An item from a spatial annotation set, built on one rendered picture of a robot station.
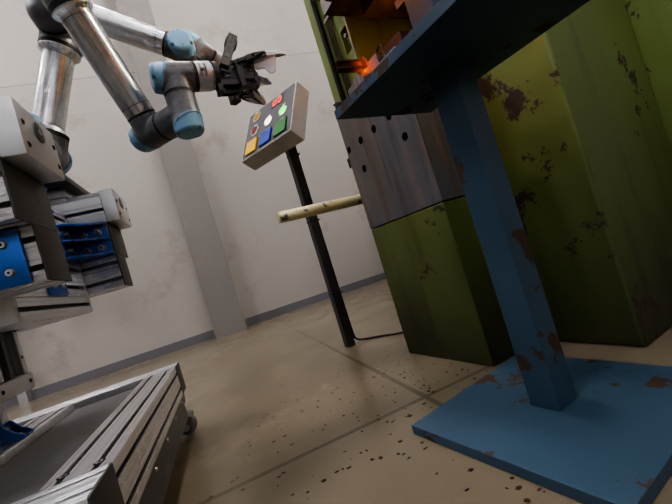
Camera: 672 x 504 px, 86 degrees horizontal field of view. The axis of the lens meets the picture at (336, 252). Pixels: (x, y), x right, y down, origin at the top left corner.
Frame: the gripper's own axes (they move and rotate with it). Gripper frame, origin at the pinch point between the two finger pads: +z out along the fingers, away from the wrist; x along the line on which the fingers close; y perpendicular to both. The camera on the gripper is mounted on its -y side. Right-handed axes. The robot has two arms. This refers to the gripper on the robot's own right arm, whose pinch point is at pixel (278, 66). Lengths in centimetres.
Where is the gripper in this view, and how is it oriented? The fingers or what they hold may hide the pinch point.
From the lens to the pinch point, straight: 122.2
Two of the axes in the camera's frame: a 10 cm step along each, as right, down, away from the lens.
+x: 4.3, -1.5, -8.9
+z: 8.5, -2.5, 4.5
